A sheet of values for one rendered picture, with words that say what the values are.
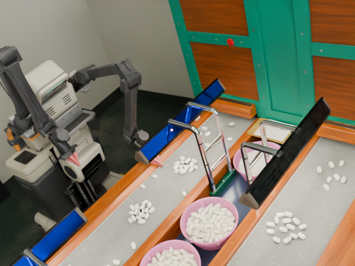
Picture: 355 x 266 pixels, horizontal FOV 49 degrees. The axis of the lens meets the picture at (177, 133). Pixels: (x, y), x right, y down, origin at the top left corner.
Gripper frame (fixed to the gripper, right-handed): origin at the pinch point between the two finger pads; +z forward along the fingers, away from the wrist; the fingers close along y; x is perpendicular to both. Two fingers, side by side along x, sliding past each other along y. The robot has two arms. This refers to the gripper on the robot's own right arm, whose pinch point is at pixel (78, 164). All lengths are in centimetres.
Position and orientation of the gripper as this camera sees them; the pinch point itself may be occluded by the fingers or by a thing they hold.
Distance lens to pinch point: 202.0
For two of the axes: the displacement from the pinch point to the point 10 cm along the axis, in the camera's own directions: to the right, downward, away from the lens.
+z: 5.8, 7.7, 2.5
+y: 5.6, -6.1, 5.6
